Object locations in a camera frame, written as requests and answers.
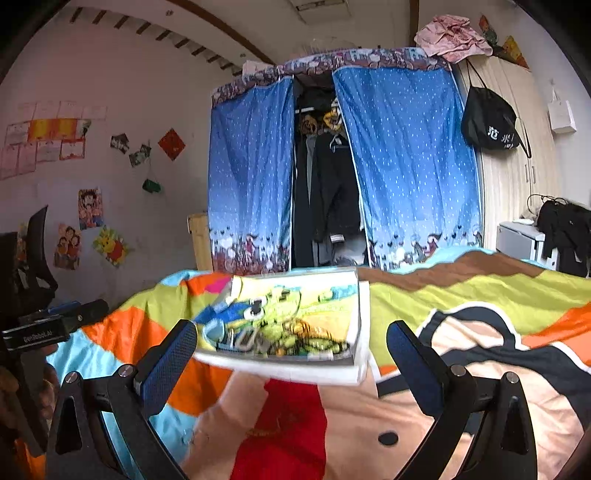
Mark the orange wardrobe poster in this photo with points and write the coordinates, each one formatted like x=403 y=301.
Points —
x=487 y=28

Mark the pink cloth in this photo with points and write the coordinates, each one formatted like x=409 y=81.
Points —
x=455 y=37

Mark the cartoon family wall poster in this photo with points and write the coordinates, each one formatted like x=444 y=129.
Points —
x=67 y=247

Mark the cartoon boy wall poster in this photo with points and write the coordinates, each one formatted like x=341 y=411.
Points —
x=90 y=207

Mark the white paper bag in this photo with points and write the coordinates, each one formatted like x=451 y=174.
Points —
x=562 y=115

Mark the white storage box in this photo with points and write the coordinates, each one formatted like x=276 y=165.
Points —
x=517 y=242

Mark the yellow clothes hangers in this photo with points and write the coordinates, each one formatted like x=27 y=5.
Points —
x=331 y=119

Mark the black mesh office chair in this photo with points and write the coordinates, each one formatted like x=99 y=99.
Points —
x=39 y=249

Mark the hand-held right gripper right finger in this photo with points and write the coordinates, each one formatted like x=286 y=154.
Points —
x=415 y=364

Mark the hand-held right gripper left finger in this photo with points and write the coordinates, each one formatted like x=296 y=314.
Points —
x=166 y=364

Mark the black clothes pile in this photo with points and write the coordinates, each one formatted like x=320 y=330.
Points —
x=565 y=230

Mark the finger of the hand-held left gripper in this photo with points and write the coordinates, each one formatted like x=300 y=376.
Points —
x=90 y=313

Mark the green wall ornament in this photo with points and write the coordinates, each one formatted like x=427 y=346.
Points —
x=152 y=185

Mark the dark hanging clothes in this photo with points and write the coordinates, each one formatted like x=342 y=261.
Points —
x=328 y=198

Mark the blue dotted curtain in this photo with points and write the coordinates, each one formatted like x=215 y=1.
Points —
x=249 y=175
x=406 y=161

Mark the group of wall certificates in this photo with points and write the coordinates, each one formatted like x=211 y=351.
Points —
x=51 y=134

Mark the small dark wall photo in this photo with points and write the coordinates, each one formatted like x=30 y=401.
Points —
x=119 y=142
x=140 y=156

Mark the patterned wardrobe valance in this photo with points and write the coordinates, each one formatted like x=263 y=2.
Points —
x=360 y=60

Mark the colourful printed blanket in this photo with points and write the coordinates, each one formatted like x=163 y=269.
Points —
x=485 y=332

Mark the cartoon drawing sheet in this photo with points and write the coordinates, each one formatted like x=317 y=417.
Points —
x=318 y=300

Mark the red diamond paper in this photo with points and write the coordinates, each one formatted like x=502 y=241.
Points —
x=171 y=144

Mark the yellow wardrobe poster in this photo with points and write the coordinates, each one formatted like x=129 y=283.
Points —
x=515 y=51

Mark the small wooden cabinet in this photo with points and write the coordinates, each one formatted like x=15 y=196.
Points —
x=201 y=242

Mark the yellow character wall poster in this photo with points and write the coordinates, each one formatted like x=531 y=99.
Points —
x=111 y=247

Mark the white shallow box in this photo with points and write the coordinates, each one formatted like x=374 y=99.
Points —
x=286 y=369

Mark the light wooden wardrobe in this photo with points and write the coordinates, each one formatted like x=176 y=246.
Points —
x=503 y=194

